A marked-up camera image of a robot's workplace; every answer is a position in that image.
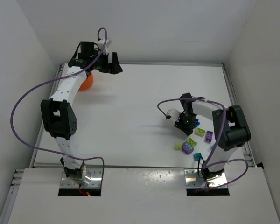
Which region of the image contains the aluminium table frame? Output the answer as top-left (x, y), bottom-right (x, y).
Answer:
top-left (0, 61), bottom-right (264, 224)

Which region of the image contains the purple flower lego piece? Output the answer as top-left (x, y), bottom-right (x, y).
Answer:
top-left (182, 142), bottom-right (194, 155)

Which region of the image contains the blue lego piece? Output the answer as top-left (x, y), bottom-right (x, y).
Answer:
top-left (195, 119), bottom-right (200, 128)

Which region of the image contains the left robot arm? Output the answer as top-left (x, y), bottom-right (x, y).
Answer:
top-left (41, 38), bottom-right (123, 185)

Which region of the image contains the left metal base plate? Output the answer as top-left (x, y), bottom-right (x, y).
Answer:
top-left (60, 167), bottom-right (102, 189)

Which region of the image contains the lime green lego brick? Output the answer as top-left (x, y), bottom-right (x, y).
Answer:
top-left (195, 128), bottom-right (206, 137)
top-left (186, 138), bottom-right (197, 147)

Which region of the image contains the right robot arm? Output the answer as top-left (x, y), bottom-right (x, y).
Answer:
top-left (175, 93), bottom-right (251, 181)

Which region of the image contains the orange divided container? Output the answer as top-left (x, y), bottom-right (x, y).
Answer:
top-left (79, 72), bottom-right (94, 91)

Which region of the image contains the metal base plate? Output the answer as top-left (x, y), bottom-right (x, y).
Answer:
top-left (184, 169), bottom-right (227, 189)
top-left (60, 167), bottom-right (102, 189)

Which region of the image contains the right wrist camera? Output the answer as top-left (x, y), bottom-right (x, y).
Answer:
top-left (166, 108), bottom-right (181, 121)

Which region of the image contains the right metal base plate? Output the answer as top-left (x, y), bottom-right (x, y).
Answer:
top-left (184, 169), bottom-right (227, 189)

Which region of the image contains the purple lego brick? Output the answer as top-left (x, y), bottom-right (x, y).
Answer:
top-left (204, 131), bottom-right (213, 144)

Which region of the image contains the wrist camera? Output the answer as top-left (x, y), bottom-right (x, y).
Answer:
top-left (96, 38), bottom-right (112, 51)
top-left (166, 108), bottom-right (181, 121)

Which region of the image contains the light green lego brick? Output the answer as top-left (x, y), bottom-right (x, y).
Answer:
top-left (174, 142), bottom-right (182, 150)

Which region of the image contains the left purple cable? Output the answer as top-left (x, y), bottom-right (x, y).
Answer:
top-left (10, 27), bottom-right (108, 185)

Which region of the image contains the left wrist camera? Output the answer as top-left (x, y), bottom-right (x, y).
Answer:
top-left (96, 38), bottom-right (112, 51)

